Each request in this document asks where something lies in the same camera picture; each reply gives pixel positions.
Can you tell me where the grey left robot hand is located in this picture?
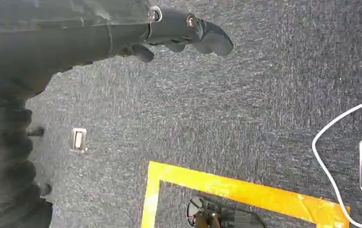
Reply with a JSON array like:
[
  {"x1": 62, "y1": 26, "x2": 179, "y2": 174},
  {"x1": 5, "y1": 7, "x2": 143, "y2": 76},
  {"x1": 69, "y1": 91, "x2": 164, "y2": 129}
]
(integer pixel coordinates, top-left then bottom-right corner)
[{"x1": 0, "y1": 0, "x2": 234, "y2": 101}]

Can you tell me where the white cable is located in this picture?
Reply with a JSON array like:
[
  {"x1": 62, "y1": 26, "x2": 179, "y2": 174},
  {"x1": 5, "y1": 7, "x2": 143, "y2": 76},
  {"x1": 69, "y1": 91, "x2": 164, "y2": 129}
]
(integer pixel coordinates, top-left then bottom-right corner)
[{"x1": 312, "y1": 96, "x2": 362, "y2": 228}]

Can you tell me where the black robot foot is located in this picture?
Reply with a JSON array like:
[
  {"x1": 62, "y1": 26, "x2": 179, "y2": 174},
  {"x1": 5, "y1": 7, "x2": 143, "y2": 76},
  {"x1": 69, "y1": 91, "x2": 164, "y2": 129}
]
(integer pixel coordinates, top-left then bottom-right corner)
[{"x1": 186, "y1": 195, "x2": 266, "y2": 228}]

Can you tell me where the silver floor socket plate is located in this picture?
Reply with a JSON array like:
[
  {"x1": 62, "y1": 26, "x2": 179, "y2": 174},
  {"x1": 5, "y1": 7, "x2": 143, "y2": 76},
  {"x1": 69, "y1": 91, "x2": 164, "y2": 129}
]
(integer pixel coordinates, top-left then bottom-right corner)
[{"x1": 70, "y1": 127, "x2": 88, "y2": 154}]

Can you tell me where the ribbed grey left arm sleeve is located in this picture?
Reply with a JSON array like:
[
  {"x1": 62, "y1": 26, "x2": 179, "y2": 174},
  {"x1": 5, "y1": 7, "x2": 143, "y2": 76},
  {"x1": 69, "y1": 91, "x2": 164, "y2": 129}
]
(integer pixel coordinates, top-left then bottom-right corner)
[{"x1": 0, "y1": 93, "x2": 54, "y2": 228}]

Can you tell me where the yellow floor tape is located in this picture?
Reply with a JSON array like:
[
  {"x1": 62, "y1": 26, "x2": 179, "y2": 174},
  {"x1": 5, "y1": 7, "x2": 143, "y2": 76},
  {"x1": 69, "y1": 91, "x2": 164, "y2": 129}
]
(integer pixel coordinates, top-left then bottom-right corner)
[{"x1": 140, "y1": 161, "x2": 351, "y2": 228}]

